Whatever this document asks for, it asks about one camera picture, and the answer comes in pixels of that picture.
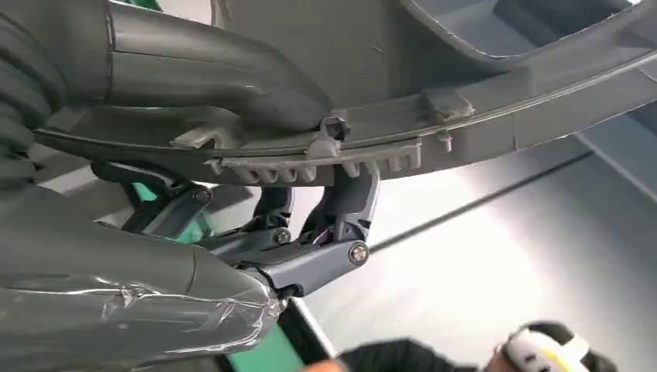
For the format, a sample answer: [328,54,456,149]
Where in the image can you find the white and black headset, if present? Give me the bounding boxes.
[500,320,620,372]

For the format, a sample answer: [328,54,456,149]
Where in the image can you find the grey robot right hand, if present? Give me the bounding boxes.
[0,0,382,372]

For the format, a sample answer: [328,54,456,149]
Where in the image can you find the green panel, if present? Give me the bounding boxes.
[122,0,306,372]

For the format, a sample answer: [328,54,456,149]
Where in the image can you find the person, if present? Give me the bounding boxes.
[300,336,514,372]

